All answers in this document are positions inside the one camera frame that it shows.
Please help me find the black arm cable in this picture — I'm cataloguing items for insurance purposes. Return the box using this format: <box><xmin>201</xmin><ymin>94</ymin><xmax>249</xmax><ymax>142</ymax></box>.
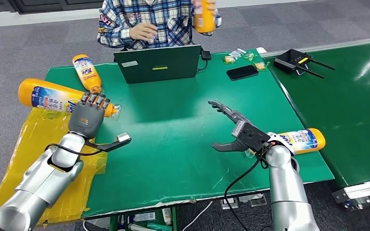
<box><xmin>44</xmin><ymin>142</ymin><xmax>104</xmax><ymax>157</ymax></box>
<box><xmin>224</xmin><ymin>157</ymin><xmax>269</xmax><ymax>231</ymax></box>

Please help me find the white labelled tube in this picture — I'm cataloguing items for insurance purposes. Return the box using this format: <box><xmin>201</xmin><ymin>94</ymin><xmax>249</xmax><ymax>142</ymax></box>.
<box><xmin>133</xmin><ymin>212</ymin><xmax>157</xmax><ymax>223</ymax></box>

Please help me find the orange Tide detergent bottle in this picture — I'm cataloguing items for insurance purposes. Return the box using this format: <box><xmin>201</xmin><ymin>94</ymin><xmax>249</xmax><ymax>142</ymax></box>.
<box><xmin>193</xmin><ymin>0</ymin><xmax>217</xmax><ymax>34</ymax></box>
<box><xmin>18</xmin><ymin>78</ymin><xmax>122</xmax><ymax>121</ymax></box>
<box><xmin>72</xmin><ymin>54</ymin><xmax>103</xmax><ymax>94</ymax></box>
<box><xmin>245</xmin><ymin>128</ymin><xmax>326</xmax><ymax>159</ymax></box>

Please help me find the person's left hand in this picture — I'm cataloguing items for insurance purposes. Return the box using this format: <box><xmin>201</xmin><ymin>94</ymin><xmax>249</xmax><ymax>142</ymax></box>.
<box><xmin>206</xmin><ymin>0</ymin><xmax>219</xmax><ymax>36</ymax></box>

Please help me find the green conveyor belt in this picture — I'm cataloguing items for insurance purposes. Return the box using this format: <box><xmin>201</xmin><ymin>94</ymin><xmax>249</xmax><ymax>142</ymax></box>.
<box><xmin>256</xmin><ymin>36</ymin><xmax>370</xmax><ymax>211</ymax></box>

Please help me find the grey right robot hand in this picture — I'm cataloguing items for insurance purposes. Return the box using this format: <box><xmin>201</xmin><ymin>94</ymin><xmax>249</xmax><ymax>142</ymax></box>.
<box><xmin>208</xmin><ymin>100</ymin><xmax>272</xmax><ymax>154</ymax></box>

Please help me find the white cable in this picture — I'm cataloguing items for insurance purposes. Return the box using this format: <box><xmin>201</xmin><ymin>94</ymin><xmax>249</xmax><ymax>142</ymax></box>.
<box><xmin>181</xmin><ymin>201</ymin><xmax>214</xmax><ymax>231</ymax></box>

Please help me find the dark green laptop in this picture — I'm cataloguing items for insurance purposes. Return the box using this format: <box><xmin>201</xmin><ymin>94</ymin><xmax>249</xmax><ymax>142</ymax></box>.
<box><xmin>113</xmin><ymin>44</ymin><xmax>202</xmax><ymax>85</ymax></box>

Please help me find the green table mat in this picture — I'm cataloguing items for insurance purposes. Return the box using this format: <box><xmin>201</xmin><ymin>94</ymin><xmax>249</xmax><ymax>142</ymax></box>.
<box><xmin>44</xmin><ymin>50</ymin><xmax>335</xmax><ymax>219</ymax></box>

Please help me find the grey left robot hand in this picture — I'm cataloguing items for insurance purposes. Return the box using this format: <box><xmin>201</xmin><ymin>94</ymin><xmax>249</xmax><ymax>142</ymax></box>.
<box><xmin>67</xmin><ymin>92</ymin><xmax>111</xmax><ymax>140</ymax></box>

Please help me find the yellow plastic sheet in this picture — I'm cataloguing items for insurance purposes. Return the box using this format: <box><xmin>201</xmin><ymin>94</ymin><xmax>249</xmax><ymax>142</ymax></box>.
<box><xmin>0</xmin><ymin>107</ymin><xmax>109</xmax><ymax>226</ymax></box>

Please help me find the black router with antennas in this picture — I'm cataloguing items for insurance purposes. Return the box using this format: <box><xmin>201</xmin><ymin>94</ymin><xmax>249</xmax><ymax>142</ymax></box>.
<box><xmin>273</xmin><ymin>48</ymin><xmax>336</xmax><ymax>79</ymax></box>

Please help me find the small white bottle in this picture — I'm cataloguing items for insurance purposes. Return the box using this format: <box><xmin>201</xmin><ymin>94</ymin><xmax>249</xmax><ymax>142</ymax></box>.
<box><xmin>162</xmin><ymin>207</ymin><xmax>173</xmax><ymax>226</ymax></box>

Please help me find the clear snack packet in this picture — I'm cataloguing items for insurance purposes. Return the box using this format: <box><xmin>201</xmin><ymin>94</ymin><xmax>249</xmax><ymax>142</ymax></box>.
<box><xmin>229</xmin><ymin>48</ymin><xmax>247</xmax><ymax>60</ymax></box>

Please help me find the person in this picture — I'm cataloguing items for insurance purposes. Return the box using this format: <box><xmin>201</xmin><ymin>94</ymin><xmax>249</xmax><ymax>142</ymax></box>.
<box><xmin>97</xmin><ymin>0</ymin><xmax>222</xmax><ymax>51</ymax></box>

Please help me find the black charger cable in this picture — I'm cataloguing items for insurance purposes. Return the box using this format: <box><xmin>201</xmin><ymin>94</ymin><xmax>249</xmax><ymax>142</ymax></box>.
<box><xmin>196</xmin><ymin>59</ymin><xmax>209</xmax><ymax>73</ymax></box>

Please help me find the black smartphone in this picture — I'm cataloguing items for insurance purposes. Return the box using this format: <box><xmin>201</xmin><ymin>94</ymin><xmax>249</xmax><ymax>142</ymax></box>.
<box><xmin>226</xmin><ymin>64</ymin><xmax>259</xmax><ymax>81</ymax></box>

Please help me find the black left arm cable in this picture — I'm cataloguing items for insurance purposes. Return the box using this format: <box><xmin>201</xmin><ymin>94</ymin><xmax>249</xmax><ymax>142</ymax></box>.
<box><xmin>44</xmin><ymin>142</ymin><xmax>104</xmax><ymax>157</ymax></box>

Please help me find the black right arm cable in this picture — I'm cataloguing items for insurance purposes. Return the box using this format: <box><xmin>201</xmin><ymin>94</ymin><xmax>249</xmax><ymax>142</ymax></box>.
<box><xmin>224</xmin><ymin>157</ymin><xmax>269</xmax><ymax>231</ymax></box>

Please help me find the floor socket plate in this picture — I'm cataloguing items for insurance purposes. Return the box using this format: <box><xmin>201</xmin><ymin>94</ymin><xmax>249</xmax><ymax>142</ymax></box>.
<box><xmin>238</xmin><ymin>193</ymin><xmax>268</xmax><ymax>208</ymax></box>
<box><xmin>220</xmin><ymin>197</ymin><xmax>239</xmax><ymax>210</ymax></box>

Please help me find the person's right hand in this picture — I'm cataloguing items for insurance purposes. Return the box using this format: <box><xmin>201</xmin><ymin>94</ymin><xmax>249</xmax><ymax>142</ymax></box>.
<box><xmin>129</xmin><ymin>23</ymin><xmax>159</xmax><ymax>41</ymax></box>

